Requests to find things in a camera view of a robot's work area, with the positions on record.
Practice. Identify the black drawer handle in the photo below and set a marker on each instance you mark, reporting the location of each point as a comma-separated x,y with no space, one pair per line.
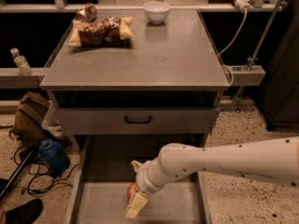
130,120

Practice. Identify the brown backpack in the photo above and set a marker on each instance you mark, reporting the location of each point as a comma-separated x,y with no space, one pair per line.
29,116

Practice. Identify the white ceramic bowl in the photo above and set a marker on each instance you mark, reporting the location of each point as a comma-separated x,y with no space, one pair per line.
156,11

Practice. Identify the tipped metal can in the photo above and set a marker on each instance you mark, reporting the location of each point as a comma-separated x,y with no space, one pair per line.
87,14

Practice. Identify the red apple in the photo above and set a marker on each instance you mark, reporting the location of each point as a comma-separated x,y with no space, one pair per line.
131,190

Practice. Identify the clear plastic water bottle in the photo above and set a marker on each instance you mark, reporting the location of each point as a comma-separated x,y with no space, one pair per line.
21,62

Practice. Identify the grey drawer cabinet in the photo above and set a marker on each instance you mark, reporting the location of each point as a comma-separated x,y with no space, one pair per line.
171,65

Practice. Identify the grey ledge rail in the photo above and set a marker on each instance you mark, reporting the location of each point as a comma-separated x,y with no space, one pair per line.
11,78

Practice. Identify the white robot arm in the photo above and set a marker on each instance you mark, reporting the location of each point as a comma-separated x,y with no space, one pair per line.
273,161

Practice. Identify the white power adapter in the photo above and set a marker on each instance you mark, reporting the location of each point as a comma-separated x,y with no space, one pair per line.
241,0

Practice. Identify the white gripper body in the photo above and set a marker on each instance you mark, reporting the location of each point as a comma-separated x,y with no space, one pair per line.
144,177

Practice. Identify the black shoe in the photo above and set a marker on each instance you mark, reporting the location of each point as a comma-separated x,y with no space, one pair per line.
27,213

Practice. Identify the metal tripod pole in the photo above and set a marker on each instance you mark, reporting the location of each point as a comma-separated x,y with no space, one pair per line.
251,60

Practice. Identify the blue water jug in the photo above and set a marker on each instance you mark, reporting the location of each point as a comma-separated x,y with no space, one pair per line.
53,154

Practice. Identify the brown chip bag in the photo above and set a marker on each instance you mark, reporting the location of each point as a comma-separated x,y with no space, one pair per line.
110,30

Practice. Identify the open middle drawer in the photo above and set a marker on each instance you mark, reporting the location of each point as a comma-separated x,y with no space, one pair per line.
105,173

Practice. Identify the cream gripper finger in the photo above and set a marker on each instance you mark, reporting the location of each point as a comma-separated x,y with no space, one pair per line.
137,202
136,165

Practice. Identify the closed grey top drawer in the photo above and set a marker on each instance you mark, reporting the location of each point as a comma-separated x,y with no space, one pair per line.
111,120

